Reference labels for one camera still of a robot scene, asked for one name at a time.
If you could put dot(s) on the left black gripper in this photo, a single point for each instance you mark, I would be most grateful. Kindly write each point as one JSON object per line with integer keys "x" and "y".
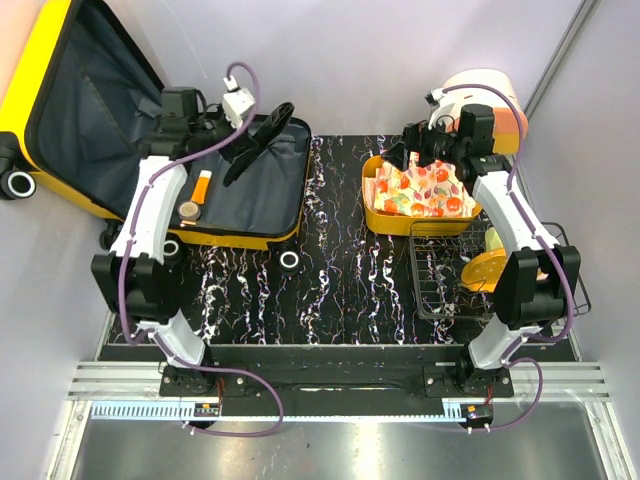
{"x": 221, "y": 117}

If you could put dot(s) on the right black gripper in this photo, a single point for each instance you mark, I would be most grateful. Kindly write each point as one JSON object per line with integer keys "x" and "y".
{"x": 414, "y": 139}

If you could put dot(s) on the floral orange pouch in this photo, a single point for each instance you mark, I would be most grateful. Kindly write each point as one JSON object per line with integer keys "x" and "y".
{"x": 431, "y": 191}

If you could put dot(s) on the yellow plastic basket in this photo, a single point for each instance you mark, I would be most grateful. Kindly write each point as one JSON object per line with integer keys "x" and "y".
{"x": 395, "y": 225}

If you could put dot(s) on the orange strap wristwatch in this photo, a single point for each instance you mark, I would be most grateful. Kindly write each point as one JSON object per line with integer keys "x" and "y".
{"x": 190, "y": 210}

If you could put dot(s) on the white pink drawer cabinet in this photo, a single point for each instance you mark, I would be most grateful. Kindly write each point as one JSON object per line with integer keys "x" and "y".
{"x": 505, "y": 131}

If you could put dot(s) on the yellow Pikachu suitcase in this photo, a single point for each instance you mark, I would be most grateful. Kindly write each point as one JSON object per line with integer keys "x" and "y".
{"x": 79, "y": 102}

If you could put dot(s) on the orange printed cloth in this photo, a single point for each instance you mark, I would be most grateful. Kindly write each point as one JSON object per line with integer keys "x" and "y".
{"x": 370, "y": 185}

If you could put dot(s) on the black drawstring pouch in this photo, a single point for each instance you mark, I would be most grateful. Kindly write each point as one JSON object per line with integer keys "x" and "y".
{"x": 244, "y": 151}

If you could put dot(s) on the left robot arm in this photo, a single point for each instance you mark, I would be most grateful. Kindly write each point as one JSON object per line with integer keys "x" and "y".
{"x": 135, "y": 276}

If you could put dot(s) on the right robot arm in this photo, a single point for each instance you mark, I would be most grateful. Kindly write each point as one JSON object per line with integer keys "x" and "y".
{"x": 537, "y": 285}

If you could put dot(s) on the pale green cup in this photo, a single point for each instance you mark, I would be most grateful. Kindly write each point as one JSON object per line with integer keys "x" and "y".
{"x": 493, "y": 242}

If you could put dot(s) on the black marble pattern mat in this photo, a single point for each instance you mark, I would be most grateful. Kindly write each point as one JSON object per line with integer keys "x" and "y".
{"x": 352, "y": 286}

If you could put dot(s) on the yellow ceramic dish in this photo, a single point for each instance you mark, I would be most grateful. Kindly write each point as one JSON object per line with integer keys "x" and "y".
{"x": 483, "y": 272}

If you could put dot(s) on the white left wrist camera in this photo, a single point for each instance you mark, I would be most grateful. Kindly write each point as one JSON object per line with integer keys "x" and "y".
{"x": 237, "y": 105}

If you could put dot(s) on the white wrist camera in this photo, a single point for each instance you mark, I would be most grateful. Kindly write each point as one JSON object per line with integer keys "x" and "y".
{"x": 445, "y": 109}
{"x": 237, "y": 105}

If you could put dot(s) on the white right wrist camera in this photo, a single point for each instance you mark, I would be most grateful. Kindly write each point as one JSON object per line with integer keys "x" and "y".
{"x": 445, "y": 109}

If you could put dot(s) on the black wire rack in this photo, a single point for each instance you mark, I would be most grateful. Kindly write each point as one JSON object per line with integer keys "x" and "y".
{"x": 437, "y": 264}

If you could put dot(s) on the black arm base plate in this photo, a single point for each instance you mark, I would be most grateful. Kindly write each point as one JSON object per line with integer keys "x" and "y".
{"x": 432, "y": 371}

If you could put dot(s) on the aluminium frame rail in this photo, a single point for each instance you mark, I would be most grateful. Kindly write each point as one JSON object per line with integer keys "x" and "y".
{"x": 131, "y": 391}

